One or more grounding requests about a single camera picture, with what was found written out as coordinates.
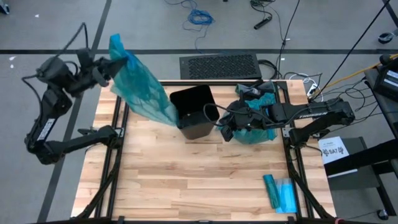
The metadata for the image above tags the teal trash bag roll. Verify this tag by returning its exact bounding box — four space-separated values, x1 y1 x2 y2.
262 174 281 210

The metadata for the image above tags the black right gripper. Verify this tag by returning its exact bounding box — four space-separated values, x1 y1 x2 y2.
218 104 272 142

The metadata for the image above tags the white printed paper sign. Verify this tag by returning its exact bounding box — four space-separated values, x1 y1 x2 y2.
317 135 351 165

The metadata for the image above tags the white power strip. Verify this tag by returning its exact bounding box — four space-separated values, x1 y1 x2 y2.
305 82 319 98

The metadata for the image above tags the black thin pole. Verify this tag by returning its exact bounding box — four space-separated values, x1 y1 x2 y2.
310 0 391 101

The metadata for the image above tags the yellow cable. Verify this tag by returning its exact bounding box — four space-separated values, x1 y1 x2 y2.
310 52 398 98

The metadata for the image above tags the black equipment cart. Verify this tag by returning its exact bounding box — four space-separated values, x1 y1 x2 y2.
323 67 398 218

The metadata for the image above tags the black plastic trash bin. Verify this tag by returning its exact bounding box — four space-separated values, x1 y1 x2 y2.
169 84 220 141

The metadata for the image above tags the black metal table frame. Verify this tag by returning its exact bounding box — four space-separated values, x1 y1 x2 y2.
71 79 337 224

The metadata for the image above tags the teal plastic trash bag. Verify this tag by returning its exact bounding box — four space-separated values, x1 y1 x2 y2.
216 92 278 145
108 33 178 127

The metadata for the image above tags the black hanging cable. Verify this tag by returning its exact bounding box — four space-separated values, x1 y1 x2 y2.
275 0 302 78

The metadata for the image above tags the black cable bundle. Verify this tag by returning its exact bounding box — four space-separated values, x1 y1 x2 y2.
257 58 280 80

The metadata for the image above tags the black device with screen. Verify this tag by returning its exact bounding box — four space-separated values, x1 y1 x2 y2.
372 53 398 103

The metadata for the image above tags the blue coiled cable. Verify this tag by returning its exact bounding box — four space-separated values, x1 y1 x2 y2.
164 0 215 54

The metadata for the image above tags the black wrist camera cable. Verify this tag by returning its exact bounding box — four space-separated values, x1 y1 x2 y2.
21 22 90 82
203 103 269 126

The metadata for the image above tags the black power strip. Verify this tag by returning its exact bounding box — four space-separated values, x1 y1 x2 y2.
252 16 273 31

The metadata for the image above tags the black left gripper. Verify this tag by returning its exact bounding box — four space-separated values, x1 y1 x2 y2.
74 57 129 91

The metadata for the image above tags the black perforated computer case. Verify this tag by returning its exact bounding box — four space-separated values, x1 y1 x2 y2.
178 52 262 80

